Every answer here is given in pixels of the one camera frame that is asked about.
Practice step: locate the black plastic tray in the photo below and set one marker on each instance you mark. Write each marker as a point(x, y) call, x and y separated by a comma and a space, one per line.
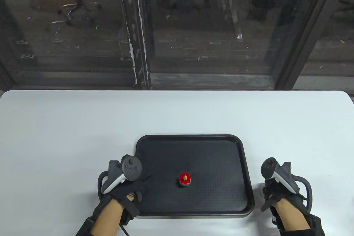
point(210, 155)

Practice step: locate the person's right forearm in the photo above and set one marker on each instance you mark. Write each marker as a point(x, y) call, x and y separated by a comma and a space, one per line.
point(290, 216)

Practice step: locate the person's right hand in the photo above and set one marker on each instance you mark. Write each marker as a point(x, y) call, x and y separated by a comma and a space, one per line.
point(279, 191)

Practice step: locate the dark metal window frame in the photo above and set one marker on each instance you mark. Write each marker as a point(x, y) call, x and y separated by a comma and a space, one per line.
point(133, 25)

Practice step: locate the grey left hand controller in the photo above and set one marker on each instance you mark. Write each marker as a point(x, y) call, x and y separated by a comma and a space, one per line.
point(130, 166)

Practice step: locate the person's left forearm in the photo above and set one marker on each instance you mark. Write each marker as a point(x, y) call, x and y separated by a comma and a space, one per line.
point(107, 216)

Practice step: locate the grey right hand controller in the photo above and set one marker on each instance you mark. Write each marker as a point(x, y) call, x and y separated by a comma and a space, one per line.
point(276, 173)

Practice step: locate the red blue small top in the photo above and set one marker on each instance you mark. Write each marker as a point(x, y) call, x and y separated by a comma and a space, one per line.
point(184, 178)

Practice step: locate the person's left hand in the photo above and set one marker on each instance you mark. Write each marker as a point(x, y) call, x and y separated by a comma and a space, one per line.
point(131, 191)

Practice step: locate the grey hand controller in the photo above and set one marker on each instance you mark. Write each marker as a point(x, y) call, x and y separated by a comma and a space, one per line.
point(276, 173)
point(130, 166)

